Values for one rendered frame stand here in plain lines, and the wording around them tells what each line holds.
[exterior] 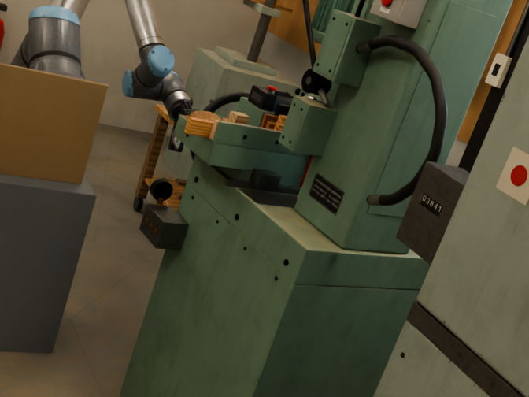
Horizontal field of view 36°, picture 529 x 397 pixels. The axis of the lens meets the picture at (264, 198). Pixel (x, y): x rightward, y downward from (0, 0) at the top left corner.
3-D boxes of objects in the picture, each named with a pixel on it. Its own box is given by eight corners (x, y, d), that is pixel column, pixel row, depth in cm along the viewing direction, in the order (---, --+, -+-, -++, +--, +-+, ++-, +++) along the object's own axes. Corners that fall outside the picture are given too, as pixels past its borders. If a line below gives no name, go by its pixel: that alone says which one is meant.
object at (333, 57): (337, 76, 195) (359, 16, 191) (359, 88, 189) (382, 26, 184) (309, 70, 191) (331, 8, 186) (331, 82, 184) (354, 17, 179)
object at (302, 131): (306, 146, 202) (323, 101, 199) (322, 157, 197) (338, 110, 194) (275, 141, 197) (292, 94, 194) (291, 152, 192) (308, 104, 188)
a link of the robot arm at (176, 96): (160, 109, 279) (184, 113, 285) (164, 118, 276) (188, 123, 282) (171, 89, 274) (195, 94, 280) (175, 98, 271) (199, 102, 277)
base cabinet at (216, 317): (238, 387, 274) (308, 197, 254) (336, 509, 230) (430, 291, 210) (117, 393, 248) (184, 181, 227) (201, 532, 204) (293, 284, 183)
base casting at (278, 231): (308, 197, 253) (319, 170, 250) (429, 291, 209) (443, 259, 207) (184, 182, 227) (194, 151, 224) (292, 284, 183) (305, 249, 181)
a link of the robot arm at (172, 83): (148, 87, 287) (174, 91, 292) (158, 110, 279) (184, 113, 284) (157, 66, 281) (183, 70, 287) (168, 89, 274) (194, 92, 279)
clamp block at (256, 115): (270, 131, 247) (279, 104, 244) (294, 148, 236) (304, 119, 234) (230, 124, 238) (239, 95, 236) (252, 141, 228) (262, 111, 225)
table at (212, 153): (324, 150, 261) (331, 133, 259) (382, 189, 238) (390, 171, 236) (157, 122, 226) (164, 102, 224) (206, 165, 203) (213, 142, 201)
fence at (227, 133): (386, 168, 237) (393, 151, 235) (390, 171, 236) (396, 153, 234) (212, 140, 202) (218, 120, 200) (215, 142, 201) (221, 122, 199)
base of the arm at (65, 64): (30, 72, 226) (30, 42, 230) (15, 104, 241) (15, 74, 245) (97, 83, 235) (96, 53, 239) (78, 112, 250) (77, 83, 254)
